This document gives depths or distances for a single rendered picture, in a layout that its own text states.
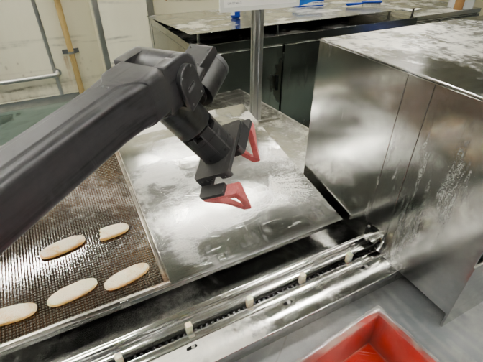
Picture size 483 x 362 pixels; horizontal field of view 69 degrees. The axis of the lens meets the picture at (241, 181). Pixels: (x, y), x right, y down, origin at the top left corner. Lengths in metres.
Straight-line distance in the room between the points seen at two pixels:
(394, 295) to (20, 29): 3.90
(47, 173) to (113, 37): 3.66
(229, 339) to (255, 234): 0.27
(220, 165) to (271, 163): 0.59
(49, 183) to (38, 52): 3.93
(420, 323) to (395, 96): 0.49
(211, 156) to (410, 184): 0.45
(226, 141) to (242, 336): 0.41
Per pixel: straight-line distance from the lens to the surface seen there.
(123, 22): 3.94
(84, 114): 0.35
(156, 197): 0.98
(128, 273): 0.83
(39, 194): 0.32
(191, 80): 0.43
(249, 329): 0.77
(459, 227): 0.78
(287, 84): 2.67
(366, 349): 0.83
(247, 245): 0.88
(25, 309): 0.86
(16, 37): 4.21
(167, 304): 0.87
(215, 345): 0.76
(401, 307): 0.93
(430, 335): 0.91
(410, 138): 0.78
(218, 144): 0.51
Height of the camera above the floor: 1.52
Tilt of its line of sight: 36 degrees down
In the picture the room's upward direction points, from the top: straight up
